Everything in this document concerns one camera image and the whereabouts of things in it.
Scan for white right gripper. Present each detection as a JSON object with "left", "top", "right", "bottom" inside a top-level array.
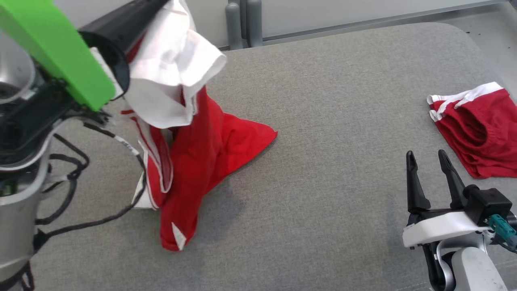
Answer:
[{"left": 403, "top": 149, "right": 492, "bottom": 249}]

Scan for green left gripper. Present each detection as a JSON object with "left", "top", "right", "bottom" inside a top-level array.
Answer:
[{"left": 0, "top": 0, "right": 170, "bottom": 112}]

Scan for red Bulls shorts white stripe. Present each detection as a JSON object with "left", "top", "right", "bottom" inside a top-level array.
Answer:
[{"left": 427, "top": 82, "right": 517, "bottom": 179}]

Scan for red Bulls jersey white sleeves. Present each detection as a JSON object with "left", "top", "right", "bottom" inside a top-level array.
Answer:
[{"left": 121, "top": 0, "right": 278, "bottom": 252}]

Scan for grey metal pole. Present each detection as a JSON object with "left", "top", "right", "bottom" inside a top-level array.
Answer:
[{"left": 225, "top": 0, "right": 264, "bottom": 50}]

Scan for teal cable connector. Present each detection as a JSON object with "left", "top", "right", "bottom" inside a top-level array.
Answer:
[{"left": 488, "top": 214, "right": 517, "bottom": 248}]

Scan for thin black cable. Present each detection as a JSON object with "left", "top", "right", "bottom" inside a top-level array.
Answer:
[
  {"left": 34, "top": 121, "right": 148, "bottom": 247},
  {"left": 36, "top": 133, "right": 90, "bottom": 225}
]

